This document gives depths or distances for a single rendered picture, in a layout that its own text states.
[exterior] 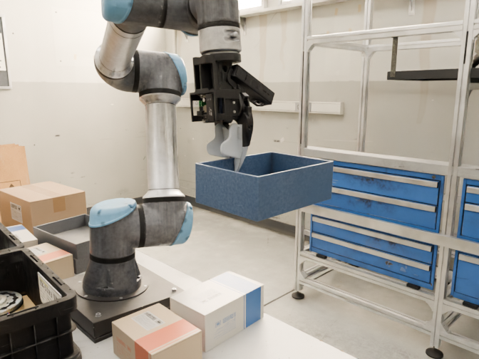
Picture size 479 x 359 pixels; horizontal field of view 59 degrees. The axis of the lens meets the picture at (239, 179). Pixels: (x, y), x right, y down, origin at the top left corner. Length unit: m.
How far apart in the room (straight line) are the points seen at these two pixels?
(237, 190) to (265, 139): 3.16
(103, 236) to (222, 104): 0.52
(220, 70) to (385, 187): 1.59
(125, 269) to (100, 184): 3.43
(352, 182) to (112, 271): 1.51
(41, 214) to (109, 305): 0.72
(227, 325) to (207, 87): 0.55
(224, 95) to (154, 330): 0.51
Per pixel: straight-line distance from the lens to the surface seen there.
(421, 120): 3.06
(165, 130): 1.17
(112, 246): 1.12
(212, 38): 0.76
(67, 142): 4.35
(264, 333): 1.07
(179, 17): 0.85
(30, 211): 1.74
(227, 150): 0.75
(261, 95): 0.81
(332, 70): 3.38
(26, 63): 4.22
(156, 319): 0.99
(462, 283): 2.22
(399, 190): 2.21
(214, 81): 0.75
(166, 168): 1.15
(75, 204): 1.81
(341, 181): 2.36
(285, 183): 0.68
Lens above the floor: 1.27
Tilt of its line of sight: 12 degrees down
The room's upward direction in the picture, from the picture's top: straight up
